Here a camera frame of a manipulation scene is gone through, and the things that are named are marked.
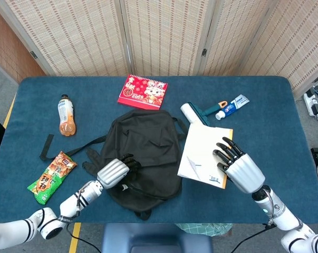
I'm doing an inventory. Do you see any blue table cover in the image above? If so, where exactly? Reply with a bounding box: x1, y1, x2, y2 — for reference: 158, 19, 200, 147
0, 75, 318, 225

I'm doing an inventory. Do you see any black fabric backpack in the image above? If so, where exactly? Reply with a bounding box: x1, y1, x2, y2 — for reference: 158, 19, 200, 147
39, 109, 188, 221

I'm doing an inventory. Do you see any blue padded robot base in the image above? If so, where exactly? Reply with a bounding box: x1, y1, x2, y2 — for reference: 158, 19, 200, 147
102, 223, 214, 253

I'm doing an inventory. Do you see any white paper notebook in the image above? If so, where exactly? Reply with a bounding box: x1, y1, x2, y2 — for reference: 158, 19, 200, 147
177, 121, 234, 190

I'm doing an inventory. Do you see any blue and white toothpaste tube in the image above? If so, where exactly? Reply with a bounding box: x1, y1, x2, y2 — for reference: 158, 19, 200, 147
215, 94, 250, 121

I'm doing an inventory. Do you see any black cable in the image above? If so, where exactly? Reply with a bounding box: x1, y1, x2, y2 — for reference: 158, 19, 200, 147
231, 223, 276, 253
66, 223, 102, 253

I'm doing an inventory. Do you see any left silver and black robot hand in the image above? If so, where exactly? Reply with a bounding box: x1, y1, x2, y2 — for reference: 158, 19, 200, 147
97, 153, 142, 190

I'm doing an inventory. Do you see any woven folding screen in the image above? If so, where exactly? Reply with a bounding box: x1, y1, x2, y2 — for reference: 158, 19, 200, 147
0, 0, 318, 90

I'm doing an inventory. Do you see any right silver and black robot hand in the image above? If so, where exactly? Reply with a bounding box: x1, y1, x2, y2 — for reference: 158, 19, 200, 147
213, 137, 266, 194

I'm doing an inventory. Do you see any teal lint roller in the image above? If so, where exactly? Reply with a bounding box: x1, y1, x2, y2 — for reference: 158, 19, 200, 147
180, 101, 227, 127

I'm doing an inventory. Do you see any orange drink bottle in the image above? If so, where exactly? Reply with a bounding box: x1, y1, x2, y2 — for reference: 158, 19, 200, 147
57, 94, 76, 137

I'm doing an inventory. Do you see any green and orange snack bag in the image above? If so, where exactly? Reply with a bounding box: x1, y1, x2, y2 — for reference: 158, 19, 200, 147
27, 151, 78, 206

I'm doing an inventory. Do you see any white power strip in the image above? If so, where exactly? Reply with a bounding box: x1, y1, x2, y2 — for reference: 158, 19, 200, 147
303, 92, 318, 116

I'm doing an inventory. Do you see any green plaid cloth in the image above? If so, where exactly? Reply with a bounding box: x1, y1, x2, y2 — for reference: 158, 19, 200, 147
176, 222, 233, 237

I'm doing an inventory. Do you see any red desk calendar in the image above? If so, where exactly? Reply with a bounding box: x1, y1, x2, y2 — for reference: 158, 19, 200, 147
117, 74, 168, 110

